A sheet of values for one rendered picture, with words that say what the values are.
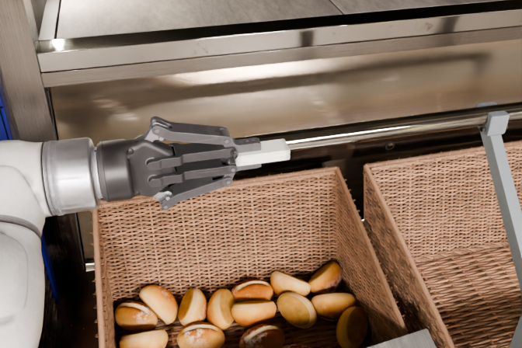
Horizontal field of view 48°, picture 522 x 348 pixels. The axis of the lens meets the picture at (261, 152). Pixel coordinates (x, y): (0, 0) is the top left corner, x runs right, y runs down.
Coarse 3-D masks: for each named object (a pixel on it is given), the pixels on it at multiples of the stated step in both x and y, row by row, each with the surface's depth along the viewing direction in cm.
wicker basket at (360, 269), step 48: (240, 192) 128; (336, 192) 134; (96, 240) 115; (144, 240) 127; (192, 240) 129; (240, 240) 132; (288, 240) 135; (336, 240) 138; (96, 288) 108; (384, 288) 113; (96, 336) 102; (240, 336) 125; (288, 336) 125; (384, 336) 116
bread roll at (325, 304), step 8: (320, 296) 127; (328, 296) 126; (336, 296) 126; (344, 296) 126; (352, 296) 127; (320, 304) 126; (328, 304) 125; (336, 304) 125; (344, 304) 125; (352, 304) 126; (320, 312) 126; (328, 312) 125; (336, 312) 125; (328, 320) 127; (336, 320) 127
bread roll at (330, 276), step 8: (328, 264) 136; (336, 264) 135; (320, 272) 134; (328, 272) 132; (336, 272) 133; (312, 280) 131; (320, 280) 131; (328, 280) 131; (336, 280) 132; (312, 288) 131; (320, 288) 131; (328, 288) 131; (336, 288) 134
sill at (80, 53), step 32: (512, 0) 128; (160, 32) 113; (192, 32) 113; (224, 32) 113; (256, 32) 113; (288, 32) 114; (320, 32) 116; (352, 32) 117; (384, 32) 119; (416, 32) 121; (448, 32) 123; (64, 64) 107; (96, 64) 108
